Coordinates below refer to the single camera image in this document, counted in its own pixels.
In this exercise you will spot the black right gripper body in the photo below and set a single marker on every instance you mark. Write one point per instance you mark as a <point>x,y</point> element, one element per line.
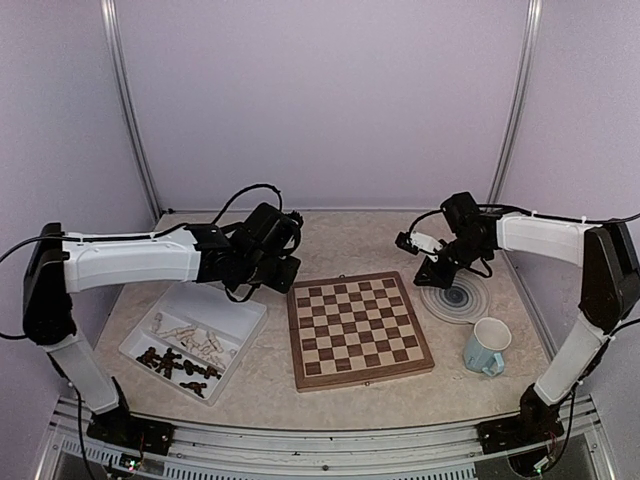
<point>465,252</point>

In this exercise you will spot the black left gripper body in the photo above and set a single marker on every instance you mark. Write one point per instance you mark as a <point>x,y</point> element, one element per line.
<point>261,272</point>

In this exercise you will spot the white plastic divided tray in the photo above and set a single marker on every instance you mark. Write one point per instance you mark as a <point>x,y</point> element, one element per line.
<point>210,308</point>

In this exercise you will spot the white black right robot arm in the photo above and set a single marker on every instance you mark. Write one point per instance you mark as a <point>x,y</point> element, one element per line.
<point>580,280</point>

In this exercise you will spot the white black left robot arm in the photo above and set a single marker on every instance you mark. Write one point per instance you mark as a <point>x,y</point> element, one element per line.
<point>72,281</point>

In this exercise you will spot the wooden chess board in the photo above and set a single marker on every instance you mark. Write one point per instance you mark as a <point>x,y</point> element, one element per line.
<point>354,330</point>

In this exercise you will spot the light chess pieces pile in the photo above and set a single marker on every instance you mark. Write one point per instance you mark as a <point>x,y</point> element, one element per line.
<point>196,340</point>

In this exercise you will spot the dark chess pieces pile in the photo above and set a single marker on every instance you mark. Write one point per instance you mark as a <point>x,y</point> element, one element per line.
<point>179,370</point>

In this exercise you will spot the blue spiral ceramic plate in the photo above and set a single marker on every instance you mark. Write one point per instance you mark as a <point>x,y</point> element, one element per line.
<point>465,302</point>

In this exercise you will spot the light blue ceramic mug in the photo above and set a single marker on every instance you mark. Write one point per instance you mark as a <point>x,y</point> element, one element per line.
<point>484,350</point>

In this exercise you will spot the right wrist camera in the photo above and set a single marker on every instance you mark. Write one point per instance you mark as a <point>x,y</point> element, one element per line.
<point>416,243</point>

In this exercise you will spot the rear aluminium frame rail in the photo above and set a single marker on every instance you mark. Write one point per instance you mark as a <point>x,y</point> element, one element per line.
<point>211,213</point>

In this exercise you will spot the front aluminium rail base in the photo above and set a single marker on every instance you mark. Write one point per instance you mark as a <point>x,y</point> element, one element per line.
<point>442,451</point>

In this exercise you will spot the right aluminium frame post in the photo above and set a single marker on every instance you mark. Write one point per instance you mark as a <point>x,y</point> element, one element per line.
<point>518,101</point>

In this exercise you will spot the aluminium frame post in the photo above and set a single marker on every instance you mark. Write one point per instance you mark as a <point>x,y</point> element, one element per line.
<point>518,101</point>
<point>116,50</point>

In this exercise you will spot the left aluminium frame post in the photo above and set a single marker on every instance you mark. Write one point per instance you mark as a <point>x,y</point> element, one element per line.
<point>116,50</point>

